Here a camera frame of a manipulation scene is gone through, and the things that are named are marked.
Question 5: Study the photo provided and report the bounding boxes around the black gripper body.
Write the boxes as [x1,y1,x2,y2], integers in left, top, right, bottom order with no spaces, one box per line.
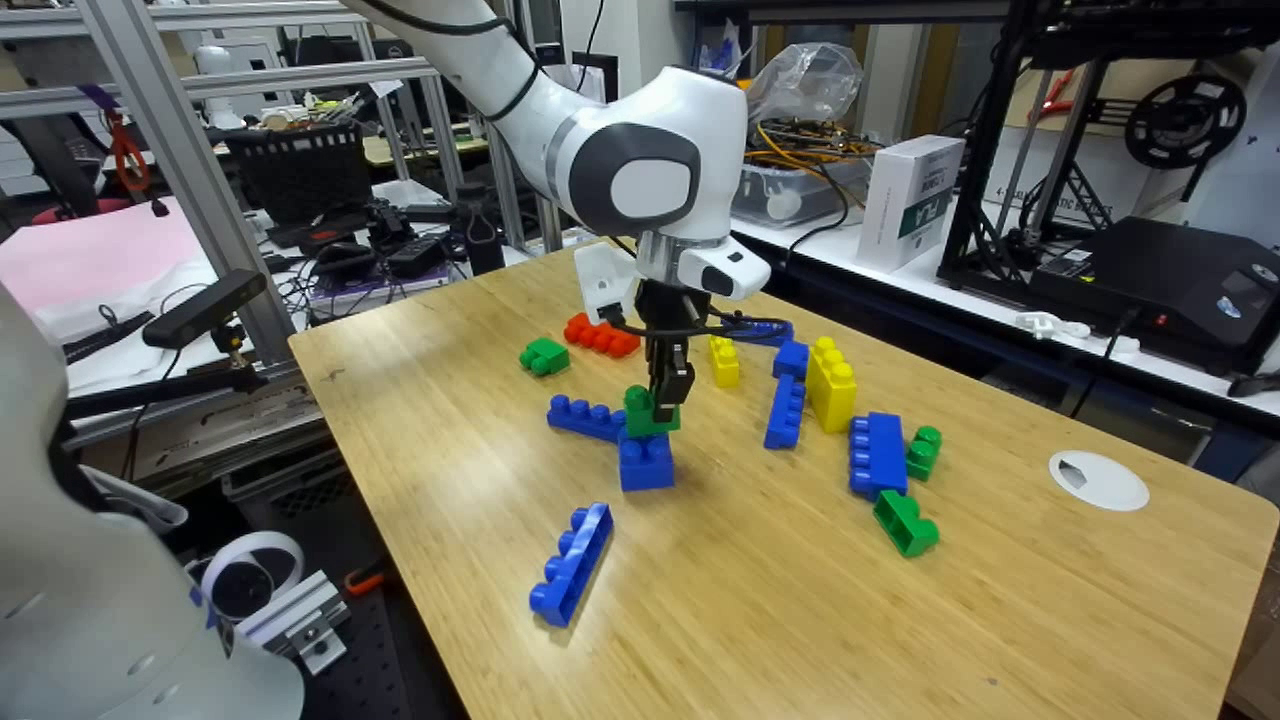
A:
[635,278,712,353]

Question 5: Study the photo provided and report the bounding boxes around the green toy building block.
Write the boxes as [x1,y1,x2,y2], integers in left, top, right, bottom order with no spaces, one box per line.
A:
[902,420,947,483]
[872,487,944,561]
[621,379,683,444]

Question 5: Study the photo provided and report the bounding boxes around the small yellow toy block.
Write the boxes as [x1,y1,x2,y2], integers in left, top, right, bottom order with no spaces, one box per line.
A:
[704,333,747,391]

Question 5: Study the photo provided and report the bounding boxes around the red toy building block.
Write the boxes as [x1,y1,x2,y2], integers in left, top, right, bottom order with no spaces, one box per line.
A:
[559,310,642,366]

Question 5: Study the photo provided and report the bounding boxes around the long blue toy block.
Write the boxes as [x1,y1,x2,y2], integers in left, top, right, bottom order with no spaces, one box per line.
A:
[523,500,621,634]
[545,391,633,450]

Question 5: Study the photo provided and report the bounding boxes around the blue toy building block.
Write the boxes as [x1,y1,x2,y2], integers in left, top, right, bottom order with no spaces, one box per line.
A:
[722,315,800,350]
[759,374,810,453]

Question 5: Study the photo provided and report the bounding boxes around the square blue toy block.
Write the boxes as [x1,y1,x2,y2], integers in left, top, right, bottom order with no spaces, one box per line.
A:
[610,427,681,498]

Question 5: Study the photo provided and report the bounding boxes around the green two-stud toy block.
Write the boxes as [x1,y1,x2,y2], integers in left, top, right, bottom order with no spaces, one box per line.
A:
[517,333,577,379]

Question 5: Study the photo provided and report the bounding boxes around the large yellow toy block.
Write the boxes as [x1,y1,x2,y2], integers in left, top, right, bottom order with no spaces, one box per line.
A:
[804,333,864,438]

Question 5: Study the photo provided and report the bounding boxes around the wide blue toy block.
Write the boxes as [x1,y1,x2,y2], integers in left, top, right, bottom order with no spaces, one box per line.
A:
[849,410,913,504]

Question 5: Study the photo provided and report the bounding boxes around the clear plastic storage bin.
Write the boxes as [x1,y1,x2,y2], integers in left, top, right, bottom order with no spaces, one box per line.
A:
[730,157,872,230]

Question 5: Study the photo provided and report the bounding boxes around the white cardboard box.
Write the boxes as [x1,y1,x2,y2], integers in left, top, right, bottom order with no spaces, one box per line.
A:
[857,130,967,274]

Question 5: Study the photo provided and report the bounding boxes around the clear plastic bag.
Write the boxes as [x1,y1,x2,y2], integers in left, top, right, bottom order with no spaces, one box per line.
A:
[742,36,872,137]

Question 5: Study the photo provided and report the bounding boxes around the white topped workbench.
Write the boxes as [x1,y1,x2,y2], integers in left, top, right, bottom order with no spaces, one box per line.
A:
[730,195,1280,444]

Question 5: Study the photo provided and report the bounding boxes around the white tape roll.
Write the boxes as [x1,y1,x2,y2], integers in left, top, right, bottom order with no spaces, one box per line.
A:
[197,528,312,634]

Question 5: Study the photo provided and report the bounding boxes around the black desktop machine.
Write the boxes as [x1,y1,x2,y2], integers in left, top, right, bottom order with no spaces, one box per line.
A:
[1083,214,1280,375]

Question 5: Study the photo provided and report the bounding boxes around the black filament spool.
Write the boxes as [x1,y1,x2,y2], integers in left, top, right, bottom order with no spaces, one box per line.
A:
[1120,63,1252,173]

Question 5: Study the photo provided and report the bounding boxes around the pink board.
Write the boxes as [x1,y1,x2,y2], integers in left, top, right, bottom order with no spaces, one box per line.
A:
[0,195,223,358]

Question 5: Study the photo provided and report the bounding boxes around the white curved cover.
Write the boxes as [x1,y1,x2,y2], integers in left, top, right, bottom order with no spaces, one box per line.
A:
[0,285,312,720]

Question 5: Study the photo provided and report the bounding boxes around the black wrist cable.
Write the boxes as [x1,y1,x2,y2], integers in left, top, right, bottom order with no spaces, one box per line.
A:
[604,301,800,346]

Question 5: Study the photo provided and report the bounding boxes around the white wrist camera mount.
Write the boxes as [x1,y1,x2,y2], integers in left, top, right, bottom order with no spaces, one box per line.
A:
[570,238,649,329]

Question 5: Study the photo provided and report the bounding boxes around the yellow coiled cables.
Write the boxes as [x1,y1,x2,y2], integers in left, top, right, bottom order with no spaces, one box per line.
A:
[751,115,872,178]

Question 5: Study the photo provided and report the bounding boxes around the black 3D printer frame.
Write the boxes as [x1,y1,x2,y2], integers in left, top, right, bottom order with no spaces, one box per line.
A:
[937,0,1280,305]

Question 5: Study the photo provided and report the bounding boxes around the white table cable grommet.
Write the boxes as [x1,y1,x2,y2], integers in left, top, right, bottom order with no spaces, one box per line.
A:
[1044,444,1155,517]

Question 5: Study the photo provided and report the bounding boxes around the black wire basket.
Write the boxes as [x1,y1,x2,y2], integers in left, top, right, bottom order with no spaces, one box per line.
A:
[216,120,376,238]

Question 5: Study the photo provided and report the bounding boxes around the metal angle bracket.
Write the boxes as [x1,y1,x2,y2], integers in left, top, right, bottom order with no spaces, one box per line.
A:
[234,567,356,678]

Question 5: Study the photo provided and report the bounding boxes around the black bar-shaped camera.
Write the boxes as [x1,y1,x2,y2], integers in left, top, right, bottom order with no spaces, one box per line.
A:
[140,269,272,353]

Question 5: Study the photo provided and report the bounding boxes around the aluminium extrusion frame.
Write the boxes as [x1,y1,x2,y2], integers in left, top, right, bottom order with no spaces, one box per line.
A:
[0,0,537,366]

